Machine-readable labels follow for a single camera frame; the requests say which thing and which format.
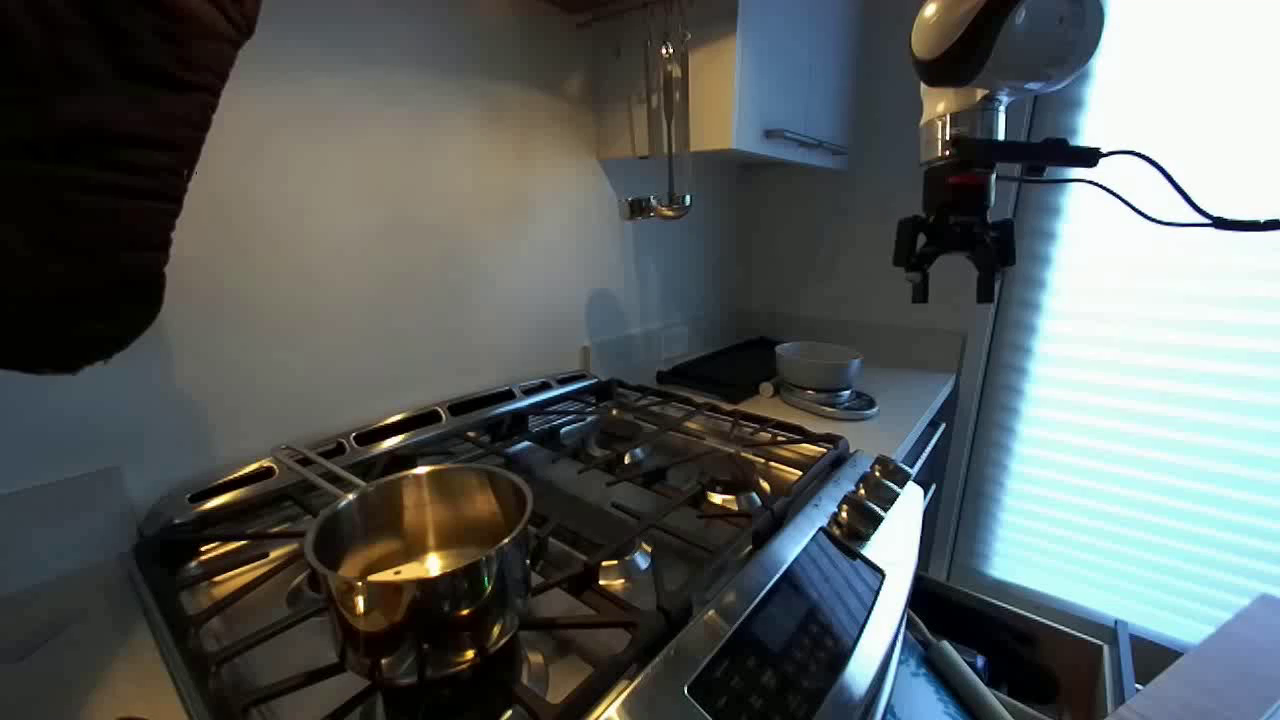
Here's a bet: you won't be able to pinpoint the white upper cabinet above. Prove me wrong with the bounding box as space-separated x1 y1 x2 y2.
590 0 860 172

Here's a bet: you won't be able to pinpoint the black flat tray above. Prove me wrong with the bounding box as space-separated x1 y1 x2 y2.
652 332 783 404

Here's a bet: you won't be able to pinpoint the thick black cable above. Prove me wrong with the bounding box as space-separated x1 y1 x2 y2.
1091 144 1280 236

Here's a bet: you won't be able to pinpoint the stainless steel pot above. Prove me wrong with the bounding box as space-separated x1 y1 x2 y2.
301 456 539 692

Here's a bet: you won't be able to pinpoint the open dark box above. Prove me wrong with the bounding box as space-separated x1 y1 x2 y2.
904 572 1138 720

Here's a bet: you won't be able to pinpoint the stainless steel gas range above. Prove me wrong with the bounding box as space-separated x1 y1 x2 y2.
127 373 931 720

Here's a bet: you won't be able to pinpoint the metal range knob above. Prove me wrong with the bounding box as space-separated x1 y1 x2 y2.
829 488 886 544
869 453 919 497

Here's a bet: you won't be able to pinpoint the grey bowl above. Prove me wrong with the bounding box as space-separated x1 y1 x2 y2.
772 335 869 394

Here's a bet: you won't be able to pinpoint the thin black cable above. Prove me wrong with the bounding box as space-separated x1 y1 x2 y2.
995 167 1224 232

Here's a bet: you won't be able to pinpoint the dark lower cabinet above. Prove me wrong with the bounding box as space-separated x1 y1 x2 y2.
899 378 969 513

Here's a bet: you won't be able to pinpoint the white window blind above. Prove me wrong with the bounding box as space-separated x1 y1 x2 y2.
949 0 1280 650

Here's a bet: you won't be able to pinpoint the hanging kitchen utensils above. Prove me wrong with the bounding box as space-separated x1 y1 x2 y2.
624 36 701 227

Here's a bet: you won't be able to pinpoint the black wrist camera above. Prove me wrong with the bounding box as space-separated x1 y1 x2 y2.
949 131 1108 172

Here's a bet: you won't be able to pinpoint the metal cabinet handle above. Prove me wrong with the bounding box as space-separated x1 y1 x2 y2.
760 122 851 164

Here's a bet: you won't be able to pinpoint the brown oven mitt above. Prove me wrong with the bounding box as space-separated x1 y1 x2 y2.
0 0 262 378

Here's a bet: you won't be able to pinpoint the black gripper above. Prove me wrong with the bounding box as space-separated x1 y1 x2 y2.
890 158 1020 308

